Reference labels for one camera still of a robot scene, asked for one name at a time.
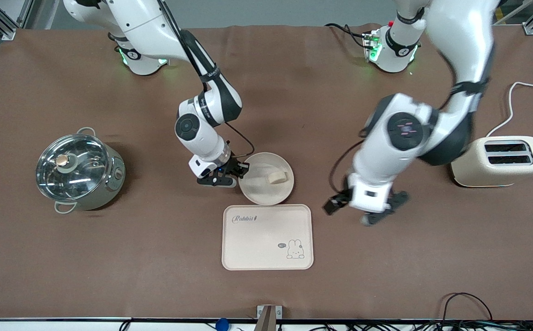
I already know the round cream plate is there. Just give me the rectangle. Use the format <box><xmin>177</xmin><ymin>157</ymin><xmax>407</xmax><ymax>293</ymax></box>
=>
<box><xmin>238</xmin><ymin>152</ymin><xmax>294</xmax><ymax>206</ymax></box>

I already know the cream rabbit print tray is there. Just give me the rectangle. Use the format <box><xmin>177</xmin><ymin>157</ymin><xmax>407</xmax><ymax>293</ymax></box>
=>
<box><xmin>222</xmin><ymin>204</ymin><xmax>314</xmax><ymax>271</ymax></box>

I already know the brown table cloth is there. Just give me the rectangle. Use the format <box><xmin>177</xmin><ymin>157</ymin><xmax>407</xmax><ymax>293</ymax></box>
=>
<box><xmin>0</xmin><ymin>24</ymin><xmax>533</xmax><ymax>321</ymax></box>

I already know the pale green electric pot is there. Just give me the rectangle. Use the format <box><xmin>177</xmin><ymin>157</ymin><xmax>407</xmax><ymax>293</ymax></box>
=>
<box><xmin>36</xmin><ymin>127</ymin><xmax>126</xmax><ymax>215</ymax></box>

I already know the cream two-slot toaster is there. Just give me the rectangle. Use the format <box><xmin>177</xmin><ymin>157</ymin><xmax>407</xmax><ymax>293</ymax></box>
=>
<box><xmin>450</xmin><ymin>136</ymin><xmax>533</xmax><ymax>188</ymax></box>

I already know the glass pot lid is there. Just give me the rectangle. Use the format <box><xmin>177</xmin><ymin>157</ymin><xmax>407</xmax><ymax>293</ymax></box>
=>
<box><xmin>35</xmin><ymin>134</ymin><xmax>111</xmax><ymax>202</ymax></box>

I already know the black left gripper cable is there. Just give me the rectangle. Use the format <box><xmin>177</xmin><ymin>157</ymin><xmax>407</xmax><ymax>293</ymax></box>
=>
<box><xmin>328</xmin><ymin>137</ymin><xmax>368</xmax><ymax>196</ymax></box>

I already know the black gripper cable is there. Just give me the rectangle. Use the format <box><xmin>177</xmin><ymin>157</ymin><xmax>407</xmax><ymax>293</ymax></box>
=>
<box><xmin>156</xmin><ymin>0</ymin><xmax>256</xmax><ymax>160</ymax></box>
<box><xmin>328</xmin><ymin>137</ymin><xmax>368</xmax><ymax>196</ymax></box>

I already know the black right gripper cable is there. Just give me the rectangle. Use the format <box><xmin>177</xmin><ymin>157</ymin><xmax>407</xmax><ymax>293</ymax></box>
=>
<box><xmin>156</xmin><ymin>0</ymin><xmax>256</xmax><ymax>160</ymax></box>

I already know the grey metal camera bracket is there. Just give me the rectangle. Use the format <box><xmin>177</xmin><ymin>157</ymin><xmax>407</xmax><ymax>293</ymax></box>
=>
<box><xmin>253</xmin><ymin>305</ymin><xmax>283</xmax><ymax>331</ymax></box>

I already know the black cable bundle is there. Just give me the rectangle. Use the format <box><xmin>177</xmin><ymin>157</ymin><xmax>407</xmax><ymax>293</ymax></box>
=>
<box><xmin>294</xmin><ymin>320</ymin><xmax>533</xmax><ymax>331</ymax></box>

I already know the black looped cable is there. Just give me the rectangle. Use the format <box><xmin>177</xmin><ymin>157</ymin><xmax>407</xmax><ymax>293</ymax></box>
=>
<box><xmin>441</xmin><ymin>292</ymin><xmax>494</xmax><ymax>328</ymax></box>

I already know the white toaster cable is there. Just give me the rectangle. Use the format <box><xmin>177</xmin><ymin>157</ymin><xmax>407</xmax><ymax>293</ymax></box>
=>
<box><xmin>486</xmin><ymin>81</ymin><xmax>533</xmax><ymax>137</ymax></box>

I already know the black left arm base cable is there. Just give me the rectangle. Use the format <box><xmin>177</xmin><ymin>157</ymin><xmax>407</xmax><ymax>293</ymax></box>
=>
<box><xmin>325</xmin><ymin>23</ymin><xmax>373</xmax><ymax>49</ymax></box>

